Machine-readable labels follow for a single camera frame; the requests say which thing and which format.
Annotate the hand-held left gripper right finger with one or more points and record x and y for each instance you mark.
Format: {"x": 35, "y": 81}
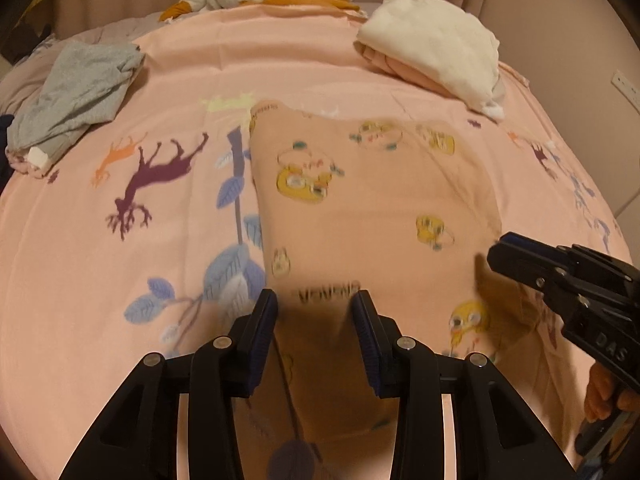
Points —
{"x": 364, "y": 327}

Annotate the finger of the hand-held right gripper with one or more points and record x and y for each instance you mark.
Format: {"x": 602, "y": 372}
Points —
{"x": 520, "y": 265}
{"x": 535, "y": 247}

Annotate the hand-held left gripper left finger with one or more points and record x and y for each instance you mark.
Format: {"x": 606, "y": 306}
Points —
{"x": 262, "y": 327}

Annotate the peach cartoon print garment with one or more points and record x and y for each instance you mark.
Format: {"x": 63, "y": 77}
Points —
{"x": 380, "y": 200}

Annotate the person's right hand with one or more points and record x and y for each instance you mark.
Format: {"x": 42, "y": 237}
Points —
{"x": 602, "y": 392}

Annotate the white folded garment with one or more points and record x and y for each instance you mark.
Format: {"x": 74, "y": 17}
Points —
{"x": 440, "y": 45}

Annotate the pink folded garment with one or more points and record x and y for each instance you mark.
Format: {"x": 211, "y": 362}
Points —
{"x": 395, "y": 67}

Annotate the pink animal print bedsheet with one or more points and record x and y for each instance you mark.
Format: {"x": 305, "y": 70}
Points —
{"x": 175, "y": 85}

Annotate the grey garment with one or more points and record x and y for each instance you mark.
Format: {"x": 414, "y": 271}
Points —
{"x": 85, "y": 90}

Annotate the dark navy cloth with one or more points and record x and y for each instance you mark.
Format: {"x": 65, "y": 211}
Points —
{"x": 5, "y": 150}

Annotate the white wall socket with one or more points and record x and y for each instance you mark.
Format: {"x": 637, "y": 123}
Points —
{"x": 627, "y": 85}

